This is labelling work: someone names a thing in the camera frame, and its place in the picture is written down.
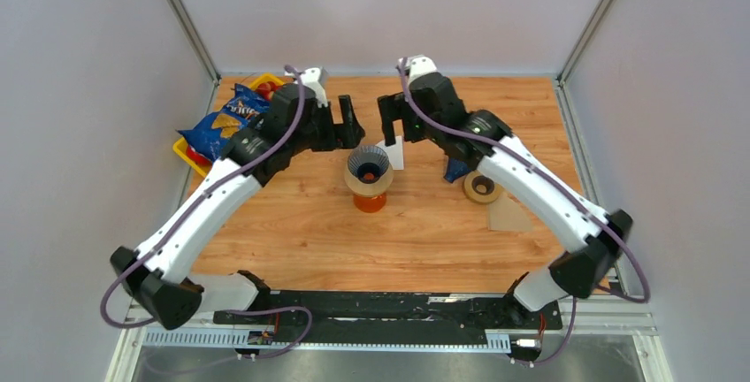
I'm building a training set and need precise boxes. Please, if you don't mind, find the red fruit under bag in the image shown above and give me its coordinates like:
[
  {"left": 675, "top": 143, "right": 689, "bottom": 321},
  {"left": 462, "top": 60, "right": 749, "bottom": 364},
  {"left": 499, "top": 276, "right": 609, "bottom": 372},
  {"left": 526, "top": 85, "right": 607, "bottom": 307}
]
[{"left": 185, "top": 145, "right": 212, "bottom": 167}]

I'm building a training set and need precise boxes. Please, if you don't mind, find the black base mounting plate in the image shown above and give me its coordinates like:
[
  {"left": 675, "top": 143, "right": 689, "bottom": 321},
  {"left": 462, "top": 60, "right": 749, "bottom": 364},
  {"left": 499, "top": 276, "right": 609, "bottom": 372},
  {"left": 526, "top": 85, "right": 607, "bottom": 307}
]
[{"left": 213, "top": 285, "right": 563, "bottom": 346}]

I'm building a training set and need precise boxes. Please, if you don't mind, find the red apples bunch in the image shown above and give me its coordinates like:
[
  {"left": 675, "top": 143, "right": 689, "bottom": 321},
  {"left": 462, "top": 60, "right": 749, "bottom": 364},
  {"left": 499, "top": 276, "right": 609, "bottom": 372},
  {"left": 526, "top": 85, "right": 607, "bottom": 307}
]
[{"left": 254, "top": 81, "right": 280, "bottom": 102}]

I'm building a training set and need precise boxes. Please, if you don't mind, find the blue chips bag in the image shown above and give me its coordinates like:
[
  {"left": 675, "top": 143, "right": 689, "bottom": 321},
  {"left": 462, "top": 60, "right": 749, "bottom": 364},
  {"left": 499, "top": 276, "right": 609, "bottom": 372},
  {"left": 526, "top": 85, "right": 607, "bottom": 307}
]
[{"left": 177, "top": 83, "right": 270, "bottom": 162}]

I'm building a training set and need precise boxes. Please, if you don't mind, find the brown paper coffee filter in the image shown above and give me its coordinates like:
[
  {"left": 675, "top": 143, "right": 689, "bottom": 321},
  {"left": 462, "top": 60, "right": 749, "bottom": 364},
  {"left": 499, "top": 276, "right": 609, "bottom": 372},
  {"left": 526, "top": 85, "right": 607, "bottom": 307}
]
[{"left": 486, "top": 196, "right": 532, "bottom": 233}]

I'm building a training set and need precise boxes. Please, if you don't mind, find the yellow plastic tray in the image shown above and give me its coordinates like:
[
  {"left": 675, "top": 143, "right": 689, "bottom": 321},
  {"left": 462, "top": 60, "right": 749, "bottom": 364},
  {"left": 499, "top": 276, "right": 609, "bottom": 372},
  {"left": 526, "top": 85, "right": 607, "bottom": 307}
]
[{"left": 172, "top": 73, "right": 285, "bottom": 177}]

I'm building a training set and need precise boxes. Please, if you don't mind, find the aluminium frame rail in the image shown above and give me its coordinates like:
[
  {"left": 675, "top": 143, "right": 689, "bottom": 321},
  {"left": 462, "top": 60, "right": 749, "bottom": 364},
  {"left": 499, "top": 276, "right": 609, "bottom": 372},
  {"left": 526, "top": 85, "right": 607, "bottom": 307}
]
[{"left": 106, "top": 291, "right": 672, "bottom": 381}]

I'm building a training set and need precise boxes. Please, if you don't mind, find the orange glass carafe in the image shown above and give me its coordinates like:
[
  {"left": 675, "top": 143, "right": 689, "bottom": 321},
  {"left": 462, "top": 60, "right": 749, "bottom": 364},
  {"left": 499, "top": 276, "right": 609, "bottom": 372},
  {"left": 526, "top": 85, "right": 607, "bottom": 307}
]
[{"left": 353, "top": 193, "right": 387, "bottom": 213}]

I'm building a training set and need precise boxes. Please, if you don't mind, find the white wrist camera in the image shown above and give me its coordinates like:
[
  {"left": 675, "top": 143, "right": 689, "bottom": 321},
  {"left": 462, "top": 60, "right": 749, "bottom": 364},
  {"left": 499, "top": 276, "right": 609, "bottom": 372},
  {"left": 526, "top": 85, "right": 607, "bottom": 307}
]
[
  {"left": 287, "top": 67, "right": 330, "bottom": 108},
  {"left": 403, "top": 55, "right": 438, "bottom": 85}
]

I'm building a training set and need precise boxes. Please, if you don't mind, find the blue glass dripper cone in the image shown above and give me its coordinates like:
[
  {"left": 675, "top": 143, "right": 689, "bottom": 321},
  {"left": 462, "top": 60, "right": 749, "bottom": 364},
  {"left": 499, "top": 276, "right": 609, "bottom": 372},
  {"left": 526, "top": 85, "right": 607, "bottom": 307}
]
[{"left": 347, "top": 145, "right": 390, "bottom": 184}]

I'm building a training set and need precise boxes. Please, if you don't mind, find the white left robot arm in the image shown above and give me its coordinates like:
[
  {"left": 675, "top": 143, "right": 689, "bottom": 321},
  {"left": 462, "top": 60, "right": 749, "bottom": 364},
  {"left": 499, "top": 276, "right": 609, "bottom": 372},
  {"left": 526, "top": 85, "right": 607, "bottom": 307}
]
[{"left": 110, "top": 83, "right": 365, "bottom": 330}]

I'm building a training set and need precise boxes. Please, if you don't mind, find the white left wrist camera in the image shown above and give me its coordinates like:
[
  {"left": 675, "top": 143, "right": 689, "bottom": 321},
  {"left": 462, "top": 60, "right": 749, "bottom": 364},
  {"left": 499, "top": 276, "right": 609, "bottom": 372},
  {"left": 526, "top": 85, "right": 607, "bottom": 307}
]
[{"left": 287, "top": 67, "right": 330, "bottom": 108}]

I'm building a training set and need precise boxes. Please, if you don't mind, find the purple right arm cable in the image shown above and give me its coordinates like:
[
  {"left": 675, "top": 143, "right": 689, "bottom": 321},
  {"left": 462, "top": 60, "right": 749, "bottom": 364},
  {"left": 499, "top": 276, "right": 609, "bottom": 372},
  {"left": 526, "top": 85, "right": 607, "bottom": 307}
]
[{"left": 396, "top": 57, "right": 652, "bottom": 367}]

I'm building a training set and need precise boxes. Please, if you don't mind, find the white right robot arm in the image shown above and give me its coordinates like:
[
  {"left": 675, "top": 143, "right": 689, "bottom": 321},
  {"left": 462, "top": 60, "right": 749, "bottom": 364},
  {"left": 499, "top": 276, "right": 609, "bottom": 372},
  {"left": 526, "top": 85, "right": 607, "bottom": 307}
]
[{"left": 377, "top": 73, "right": 632, "bottom": 327}]

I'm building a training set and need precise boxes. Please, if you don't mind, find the white paper coffee filter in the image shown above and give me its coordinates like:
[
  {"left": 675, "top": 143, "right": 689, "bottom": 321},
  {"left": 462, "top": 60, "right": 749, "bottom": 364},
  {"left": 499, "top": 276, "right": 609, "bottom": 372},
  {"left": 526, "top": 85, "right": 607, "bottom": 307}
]
[{"left": 376, "top": 135, "right": 405, "bottom": 171}]

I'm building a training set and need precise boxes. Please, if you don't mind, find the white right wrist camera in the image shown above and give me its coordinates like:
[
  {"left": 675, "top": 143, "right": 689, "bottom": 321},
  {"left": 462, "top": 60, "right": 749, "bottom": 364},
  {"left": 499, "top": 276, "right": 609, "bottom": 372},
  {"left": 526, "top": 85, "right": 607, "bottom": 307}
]
[{"left": 403, "top": 55, "right": 438, "bottom": 85}]

